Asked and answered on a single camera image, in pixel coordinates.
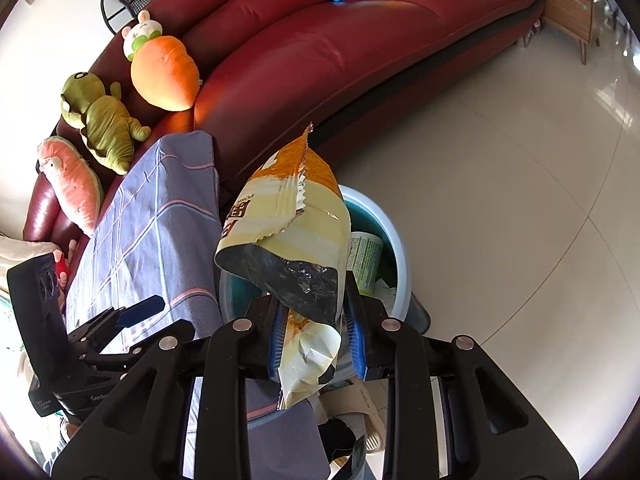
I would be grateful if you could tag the teal plastic trash bin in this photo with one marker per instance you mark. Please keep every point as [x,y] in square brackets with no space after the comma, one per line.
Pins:
[236,294]

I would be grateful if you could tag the orange snack bag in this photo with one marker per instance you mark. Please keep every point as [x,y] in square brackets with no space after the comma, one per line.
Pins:
[288,233]

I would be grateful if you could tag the orange carrot plush toy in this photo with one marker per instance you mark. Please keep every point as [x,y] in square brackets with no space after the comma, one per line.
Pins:
[161,69]

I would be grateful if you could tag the purple plaid tablecloth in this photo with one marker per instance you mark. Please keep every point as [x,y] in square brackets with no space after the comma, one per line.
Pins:
[158,236]

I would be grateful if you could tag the beige slipper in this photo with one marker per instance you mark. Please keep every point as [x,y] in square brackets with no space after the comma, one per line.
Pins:
[354,399]

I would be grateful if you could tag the pink radish plush toy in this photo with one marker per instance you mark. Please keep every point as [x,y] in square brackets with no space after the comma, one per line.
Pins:
[76,186]

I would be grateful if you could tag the wooden side table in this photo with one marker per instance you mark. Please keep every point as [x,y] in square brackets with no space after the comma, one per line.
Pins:
[579,19]

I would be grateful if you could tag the white green-label pill bottle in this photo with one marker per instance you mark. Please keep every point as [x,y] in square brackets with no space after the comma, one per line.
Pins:
[364,256]

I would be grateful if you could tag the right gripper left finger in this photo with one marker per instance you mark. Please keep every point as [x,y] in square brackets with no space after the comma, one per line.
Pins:
[139,430]

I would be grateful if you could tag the dark red leather sofa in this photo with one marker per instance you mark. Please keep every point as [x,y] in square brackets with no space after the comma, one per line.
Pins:
[271,68]

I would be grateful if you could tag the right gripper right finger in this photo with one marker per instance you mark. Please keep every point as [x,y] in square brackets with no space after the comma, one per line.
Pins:
[450,394]

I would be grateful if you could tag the green dinosaur plush toy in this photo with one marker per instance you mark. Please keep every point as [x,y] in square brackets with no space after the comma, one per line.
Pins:
[104,123]

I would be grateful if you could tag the brown teddy bear red shirt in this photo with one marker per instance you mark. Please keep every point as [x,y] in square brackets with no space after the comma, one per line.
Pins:
[62,270]

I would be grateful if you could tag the white blanket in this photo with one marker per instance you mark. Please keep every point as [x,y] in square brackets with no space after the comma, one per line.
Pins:
[14,252]

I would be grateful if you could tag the white plastic bag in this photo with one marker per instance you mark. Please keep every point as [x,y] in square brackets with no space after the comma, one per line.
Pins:
[382,294]

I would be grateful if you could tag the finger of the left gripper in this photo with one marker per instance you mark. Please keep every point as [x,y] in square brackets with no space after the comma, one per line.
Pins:
[150,334]
[130,312]

